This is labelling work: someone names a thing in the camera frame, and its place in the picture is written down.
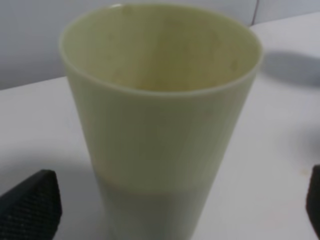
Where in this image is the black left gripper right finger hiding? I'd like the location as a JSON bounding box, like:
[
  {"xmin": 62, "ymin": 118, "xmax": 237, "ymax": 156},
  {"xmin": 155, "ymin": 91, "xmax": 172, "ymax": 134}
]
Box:
[{"xmin": 305, "ymin": 165, "xmax": 320, "ymax": 239}]

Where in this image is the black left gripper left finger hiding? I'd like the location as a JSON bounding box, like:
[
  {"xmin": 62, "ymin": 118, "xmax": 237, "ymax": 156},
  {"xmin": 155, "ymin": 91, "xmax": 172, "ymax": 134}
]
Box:
[{"xmin": 0, "ymin": 169, "xmax": 62, "ymax": 240}]

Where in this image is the pale green plastic cup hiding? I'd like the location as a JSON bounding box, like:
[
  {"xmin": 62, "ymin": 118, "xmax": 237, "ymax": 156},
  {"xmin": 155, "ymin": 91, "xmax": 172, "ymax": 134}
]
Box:
[{"xmin": 59, "ymin": 3, "xmax": 263, "ymax": 240}]

